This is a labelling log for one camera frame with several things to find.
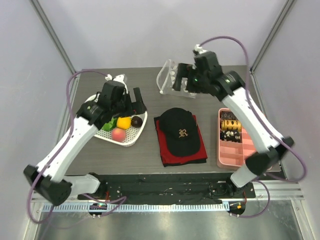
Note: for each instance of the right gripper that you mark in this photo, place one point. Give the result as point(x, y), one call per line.
point(183, 78)

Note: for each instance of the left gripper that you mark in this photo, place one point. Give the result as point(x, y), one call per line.
point(140, 108)

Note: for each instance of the fake dark plum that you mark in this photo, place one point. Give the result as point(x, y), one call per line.
point(136, 122)

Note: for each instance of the fake orange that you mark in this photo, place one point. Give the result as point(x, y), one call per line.
point(123, 123)

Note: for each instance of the clear zip top bag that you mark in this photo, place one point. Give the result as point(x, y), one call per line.
point(166, 79)

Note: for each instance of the fake red peach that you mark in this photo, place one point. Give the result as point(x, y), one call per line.
point(118, 135)

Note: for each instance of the fake green cabbage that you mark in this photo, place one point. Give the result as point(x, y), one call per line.
point(110, 125)

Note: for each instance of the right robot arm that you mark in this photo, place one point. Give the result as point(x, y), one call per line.
point(270, 145)

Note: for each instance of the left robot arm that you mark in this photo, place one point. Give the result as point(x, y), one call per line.
point(48, 178)

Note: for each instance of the white perforated plastic basket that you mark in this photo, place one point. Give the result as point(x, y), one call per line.
point(131, 135)

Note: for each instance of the black baseball cap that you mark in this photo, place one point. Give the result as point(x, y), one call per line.
point(181, 132)

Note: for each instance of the red folded cloth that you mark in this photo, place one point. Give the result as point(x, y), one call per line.
point(168, 159)

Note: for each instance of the dark floral rolled sock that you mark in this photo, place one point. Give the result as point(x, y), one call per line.
point(227, 115)

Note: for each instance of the yellow tiger rolled sock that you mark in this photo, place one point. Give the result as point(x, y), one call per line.
point(231, 124)

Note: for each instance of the black white rolled sock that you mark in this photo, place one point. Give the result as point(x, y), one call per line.
point(230, 136)

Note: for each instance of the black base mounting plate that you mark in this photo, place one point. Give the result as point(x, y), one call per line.
point(164, 177)

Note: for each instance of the pink divided organizer tray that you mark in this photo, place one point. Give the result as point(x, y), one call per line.
point(232, 155)

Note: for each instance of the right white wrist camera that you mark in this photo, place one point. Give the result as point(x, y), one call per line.
point(198, 51)

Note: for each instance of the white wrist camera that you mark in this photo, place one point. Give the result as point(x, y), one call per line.
point(198, 51)
point(122, 78)

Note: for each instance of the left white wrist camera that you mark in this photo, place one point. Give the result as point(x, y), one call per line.
point(122, 78)

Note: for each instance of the left aluminium frame post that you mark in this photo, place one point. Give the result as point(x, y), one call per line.
point(52, 34)

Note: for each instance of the aluminium frame post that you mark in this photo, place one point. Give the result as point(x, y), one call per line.
point(52, 34)
point(287, 7)

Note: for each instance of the right aluminium frame post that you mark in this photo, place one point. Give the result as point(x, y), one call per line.
point(287, 7)

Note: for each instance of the white slotted cable duct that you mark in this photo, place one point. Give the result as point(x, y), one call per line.
point(94, 207)

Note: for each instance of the aluminium front rail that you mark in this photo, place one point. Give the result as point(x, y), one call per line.
point(275, 191)

